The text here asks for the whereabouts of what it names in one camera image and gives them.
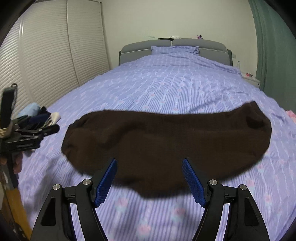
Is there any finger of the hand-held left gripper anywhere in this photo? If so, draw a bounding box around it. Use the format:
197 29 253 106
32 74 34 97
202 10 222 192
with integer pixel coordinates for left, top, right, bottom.
14 115 48 131
22 124 60 141

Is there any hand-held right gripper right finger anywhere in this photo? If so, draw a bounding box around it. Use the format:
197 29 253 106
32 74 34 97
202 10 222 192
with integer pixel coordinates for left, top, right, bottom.
182 158 270 241

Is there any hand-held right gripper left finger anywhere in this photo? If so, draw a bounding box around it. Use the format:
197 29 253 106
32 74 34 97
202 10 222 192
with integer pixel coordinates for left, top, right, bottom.
31 158 117 241

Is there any person's left hand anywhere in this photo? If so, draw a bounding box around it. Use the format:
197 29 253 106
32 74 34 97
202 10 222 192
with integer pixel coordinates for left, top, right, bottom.
0 152 24 175

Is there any white folded cloth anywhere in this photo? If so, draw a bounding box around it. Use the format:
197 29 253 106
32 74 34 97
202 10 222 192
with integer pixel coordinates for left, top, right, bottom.
46 112 62 127

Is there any light blue folded cloth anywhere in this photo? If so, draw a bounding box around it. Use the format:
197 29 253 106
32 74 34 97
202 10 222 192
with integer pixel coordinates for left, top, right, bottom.
18 102 39 118

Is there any navy folded cloth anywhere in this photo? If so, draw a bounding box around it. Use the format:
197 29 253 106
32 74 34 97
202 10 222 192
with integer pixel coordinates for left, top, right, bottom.
30 106 51 128

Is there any white louvered wardrobe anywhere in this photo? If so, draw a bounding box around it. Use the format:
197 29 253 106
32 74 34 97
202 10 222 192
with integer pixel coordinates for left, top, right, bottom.
0 0 111 116

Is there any purple striped bed sheet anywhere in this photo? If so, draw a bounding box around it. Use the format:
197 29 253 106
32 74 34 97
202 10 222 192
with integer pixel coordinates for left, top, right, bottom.
17 45 296 241

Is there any white nightstand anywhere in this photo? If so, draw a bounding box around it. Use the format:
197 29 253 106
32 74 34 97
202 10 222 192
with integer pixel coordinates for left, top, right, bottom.
241 75 261 89

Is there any grey padded headboard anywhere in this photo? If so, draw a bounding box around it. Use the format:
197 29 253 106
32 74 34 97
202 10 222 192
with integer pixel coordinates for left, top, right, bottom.
119 38 232 68

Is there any purple striped pillow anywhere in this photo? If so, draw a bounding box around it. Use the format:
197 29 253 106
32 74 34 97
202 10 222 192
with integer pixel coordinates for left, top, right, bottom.
150 45 200 55

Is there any green curtain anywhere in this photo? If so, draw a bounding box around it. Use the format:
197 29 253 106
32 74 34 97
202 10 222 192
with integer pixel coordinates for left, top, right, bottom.
248 0 296 112

